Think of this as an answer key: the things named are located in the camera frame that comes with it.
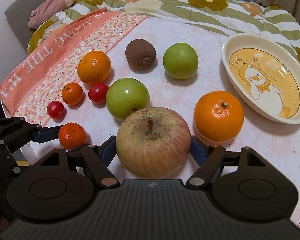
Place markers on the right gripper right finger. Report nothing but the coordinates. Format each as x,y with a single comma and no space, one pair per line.
211,161

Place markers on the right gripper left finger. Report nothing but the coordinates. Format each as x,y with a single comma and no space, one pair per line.
95,161

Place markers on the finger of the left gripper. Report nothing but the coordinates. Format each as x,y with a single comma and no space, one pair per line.
46,134

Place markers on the small mandarin front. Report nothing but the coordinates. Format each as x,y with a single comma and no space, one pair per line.
72,136

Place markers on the small mandarin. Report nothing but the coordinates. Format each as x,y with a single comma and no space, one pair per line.
72,136
72,93

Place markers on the red cherry tomato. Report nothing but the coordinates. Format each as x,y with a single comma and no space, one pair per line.
97,93
55,110

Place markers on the large orange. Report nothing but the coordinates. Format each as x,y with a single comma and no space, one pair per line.
218,116

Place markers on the large red-yellow apple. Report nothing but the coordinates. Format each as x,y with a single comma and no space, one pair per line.
153,143

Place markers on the green apple front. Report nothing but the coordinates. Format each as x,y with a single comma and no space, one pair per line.
125,96

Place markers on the green apple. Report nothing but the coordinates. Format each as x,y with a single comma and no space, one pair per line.
125,96
180,61

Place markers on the green apple back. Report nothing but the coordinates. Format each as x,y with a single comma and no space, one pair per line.
180,61

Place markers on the pink floral bed sheet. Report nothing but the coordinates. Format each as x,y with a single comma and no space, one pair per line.
42,75

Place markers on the cream duck-print oval plate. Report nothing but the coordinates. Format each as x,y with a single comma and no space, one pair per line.
265,75

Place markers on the brown kiwi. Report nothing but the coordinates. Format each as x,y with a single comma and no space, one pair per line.
140,54

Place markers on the grey bed headboard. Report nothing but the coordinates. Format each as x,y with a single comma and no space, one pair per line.
18,14

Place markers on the pink plush toy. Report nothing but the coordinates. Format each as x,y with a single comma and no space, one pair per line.
46,10

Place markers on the green striped floral quilt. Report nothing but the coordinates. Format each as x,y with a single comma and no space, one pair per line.
226,17

